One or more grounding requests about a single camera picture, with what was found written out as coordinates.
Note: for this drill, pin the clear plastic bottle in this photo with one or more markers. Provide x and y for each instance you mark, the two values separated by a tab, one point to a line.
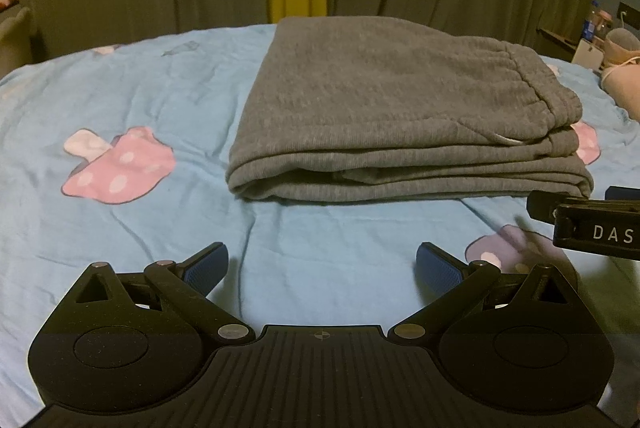
591	21

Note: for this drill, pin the blue mushroom print bedsheet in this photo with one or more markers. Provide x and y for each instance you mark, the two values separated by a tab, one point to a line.
150	233

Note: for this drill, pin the grey pants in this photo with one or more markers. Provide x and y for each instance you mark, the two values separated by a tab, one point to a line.
400	108

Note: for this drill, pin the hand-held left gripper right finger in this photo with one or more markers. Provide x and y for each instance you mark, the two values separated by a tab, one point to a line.
438	266

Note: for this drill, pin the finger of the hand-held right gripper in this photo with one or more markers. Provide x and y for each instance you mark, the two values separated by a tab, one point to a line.
622	192
545	204

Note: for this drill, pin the pink plush toy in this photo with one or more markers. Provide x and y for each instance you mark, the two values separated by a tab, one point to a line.
625	73

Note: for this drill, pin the white box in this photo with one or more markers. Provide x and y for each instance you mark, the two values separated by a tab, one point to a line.
586	54

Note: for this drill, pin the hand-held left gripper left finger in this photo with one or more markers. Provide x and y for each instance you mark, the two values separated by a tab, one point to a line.
205	266

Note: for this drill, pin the dark bedside shelf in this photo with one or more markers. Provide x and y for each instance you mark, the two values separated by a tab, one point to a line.
557	39

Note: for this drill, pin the jar with pink lid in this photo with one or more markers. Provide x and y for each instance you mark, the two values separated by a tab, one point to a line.
605	23

